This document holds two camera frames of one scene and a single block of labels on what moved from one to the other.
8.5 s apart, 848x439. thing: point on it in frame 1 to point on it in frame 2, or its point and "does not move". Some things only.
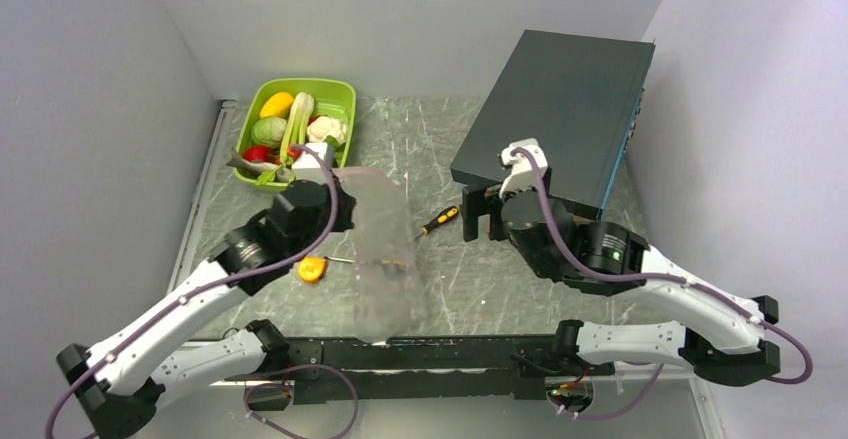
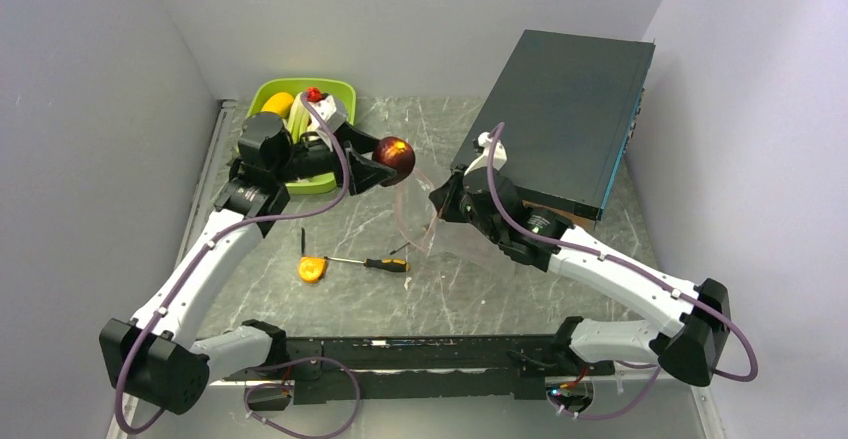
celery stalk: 293,132 does not move
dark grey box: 580,98 does not move
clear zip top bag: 388,290 to 417,209
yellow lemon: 277,105 does not move
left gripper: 347,205 to 364,173
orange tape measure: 311,269 does not move
